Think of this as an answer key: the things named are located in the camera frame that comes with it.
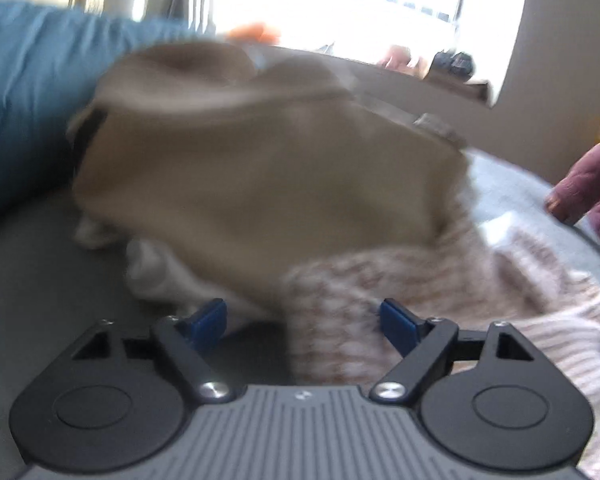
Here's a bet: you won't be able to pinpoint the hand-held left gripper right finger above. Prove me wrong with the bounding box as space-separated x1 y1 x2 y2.
369 297 537 405

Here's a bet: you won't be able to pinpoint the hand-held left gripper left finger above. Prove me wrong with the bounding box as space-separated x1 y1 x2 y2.
69 297 236 405

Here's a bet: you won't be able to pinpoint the houndstooth knit sweater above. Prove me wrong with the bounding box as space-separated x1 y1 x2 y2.
280 195 600 480

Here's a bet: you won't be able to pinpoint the dark bundled clothes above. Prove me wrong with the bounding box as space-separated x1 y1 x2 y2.
430 50 476 81

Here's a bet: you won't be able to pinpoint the white garment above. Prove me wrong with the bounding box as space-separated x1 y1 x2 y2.
75 210 281 326

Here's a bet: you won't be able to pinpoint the grey bed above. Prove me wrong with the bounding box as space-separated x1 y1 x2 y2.
0 147 600 480

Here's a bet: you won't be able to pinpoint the beige hooded jacket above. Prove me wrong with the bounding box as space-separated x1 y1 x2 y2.
67 42 473 318

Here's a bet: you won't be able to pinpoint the cardboard box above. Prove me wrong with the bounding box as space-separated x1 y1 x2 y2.
425 67 493 106

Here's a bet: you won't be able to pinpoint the pink round object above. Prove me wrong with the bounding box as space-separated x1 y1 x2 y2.
377 44 426 78

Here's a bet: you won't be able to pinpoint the orange cloth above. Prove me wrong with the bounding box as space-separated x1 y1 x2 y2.
227 22 281 46

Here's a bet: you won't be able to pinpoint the blue pillow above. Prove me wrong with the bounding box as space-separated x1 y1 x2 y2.
0 1 241 228

